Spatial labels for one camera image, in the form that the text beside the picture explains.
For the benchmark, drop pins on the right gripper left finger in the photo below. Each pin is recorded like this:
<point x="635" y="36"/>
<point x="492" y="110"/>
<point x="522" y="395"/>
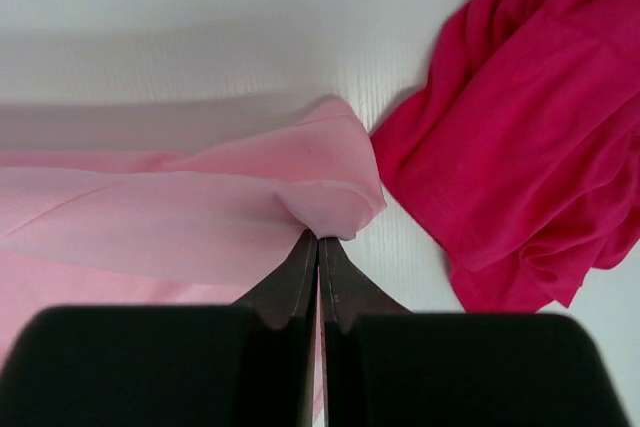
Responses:
<point x="248" y="363"/>

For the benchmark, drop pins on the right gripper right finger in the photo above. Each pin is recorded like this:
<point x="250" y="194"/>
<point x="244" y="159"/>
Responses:
<point x="387" y="366"/>

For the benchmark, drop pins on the light pink t shirt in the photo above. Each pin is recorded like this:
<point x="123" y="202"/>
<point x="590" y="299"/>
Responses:
<point x="92" y="228"/>

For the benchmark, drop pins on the magenta t shirt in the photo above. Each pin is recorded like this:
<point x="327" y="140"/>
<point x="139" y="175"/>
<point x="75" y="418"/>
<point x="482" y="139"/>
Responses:
<point x="520" y="156"/>

